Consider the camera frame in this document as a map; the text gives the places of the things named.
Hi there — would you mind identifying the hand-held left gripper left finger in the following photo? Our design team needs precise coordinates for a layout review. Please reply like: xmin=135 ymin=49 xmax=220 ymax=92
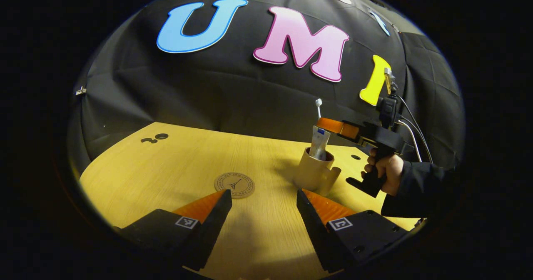
xmin=115 ymin=189 xmax=233 ymax=271

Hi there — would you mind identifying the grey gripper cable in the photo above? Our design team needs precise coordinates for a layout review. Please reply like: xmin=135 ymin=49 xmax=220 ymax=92
xmin=396 ymin=120 xmax=423 ymax=163
xmin=396 ymin=95 xmax=433 ymax=164

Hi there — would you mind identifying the white toothpaste tube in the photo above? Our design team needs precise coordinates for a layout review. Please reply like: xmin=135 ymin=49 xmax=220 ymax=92
xmin=309 ymin=126 xmax=331 ymax=161

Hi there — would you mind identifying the beige cup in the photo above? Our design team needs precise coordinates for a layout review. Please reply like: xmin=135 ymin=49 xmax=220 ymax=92
xmin=294 ymin=147 xmax=342 ymax=197

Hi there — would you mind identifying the round brown coaster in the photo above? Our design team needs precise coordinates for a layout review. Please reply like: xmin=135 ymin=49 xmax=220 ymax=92
xmin=214 ymin=172 xmax=255 ymax=199

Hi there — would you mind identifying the wooden desktop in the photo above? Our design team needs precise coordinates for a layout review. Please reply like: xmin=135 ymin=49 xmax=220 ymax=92
xmin=79 ymin=122 xmax=421 ymax=280

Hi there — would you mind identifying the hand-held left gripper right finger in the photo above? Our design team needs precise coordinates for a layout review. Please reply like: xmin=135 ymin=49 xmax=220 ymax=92
xmin=296 ymin=189 xmax=411 ymax=274

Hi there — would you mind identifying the black backdrop cloth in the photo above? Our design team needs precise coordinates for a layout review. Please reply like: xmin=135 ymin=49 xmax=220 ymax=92
xmin=67 ymin=0 xmax=466 ymax=176

